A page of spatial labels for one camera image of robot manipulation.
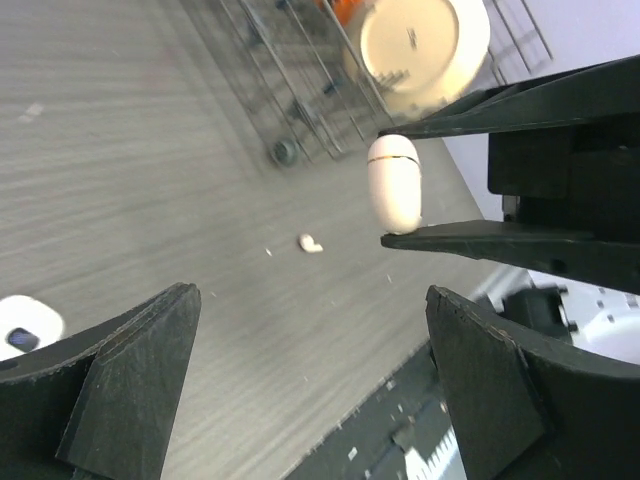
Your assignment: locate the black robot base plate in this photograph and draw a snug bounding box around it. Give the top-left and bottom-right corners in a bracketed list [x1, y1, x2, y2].
[286, 343, 453, 480]

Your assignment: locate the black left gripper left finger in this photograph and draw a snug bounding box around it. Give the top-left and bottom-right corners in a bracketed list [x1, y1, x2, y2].
[1, 283, 201, 479]

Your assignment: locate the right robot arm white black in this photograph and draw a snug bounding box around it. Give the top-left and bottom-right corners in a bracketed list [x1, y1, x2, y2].
[368, 56, 639, 363]

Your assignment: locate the pinkish white earbud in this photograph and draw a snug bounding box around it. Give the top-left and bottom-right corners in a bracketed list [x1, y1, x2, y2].
[298, 234, 324, 254]

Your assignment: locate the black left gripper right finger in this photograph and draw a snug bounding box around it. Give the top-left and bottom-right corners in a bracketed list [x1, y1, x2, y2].
[426, 286, 639, 479]

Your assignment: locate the white cable duct strip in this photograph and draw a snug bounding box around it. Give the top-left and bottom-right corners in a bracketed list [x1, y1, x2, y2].
[404, 427, 467, 480]

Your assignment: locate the grey wire dish rack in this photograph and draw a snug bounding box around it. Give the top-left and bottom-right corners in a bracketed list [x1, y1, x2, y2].
[184, 1, 554, 167]

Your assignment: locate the beige charging case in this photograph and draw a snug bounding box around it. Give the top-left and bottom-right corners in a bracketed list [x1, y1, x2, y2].
[367, 134, 422, 235]

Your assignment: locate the beige plate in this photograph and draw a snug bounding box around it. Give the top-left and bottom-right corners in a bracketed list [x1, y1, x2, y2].
[342, 0, 491, 119]

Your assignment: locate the orange mug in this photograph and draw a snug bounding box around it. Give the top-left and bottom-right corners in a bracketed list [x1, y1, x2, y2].
[314, 0, 365, 27]

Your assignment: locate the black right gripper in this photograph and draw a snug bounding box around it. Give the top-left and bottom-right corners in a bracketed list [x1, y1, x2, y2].
[378, 55, 639, 294]

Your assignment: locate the white charging case gold trim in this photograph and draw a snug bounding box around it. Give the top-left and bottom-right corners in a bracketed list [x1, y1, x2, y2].
[0, 295, 65, 361]

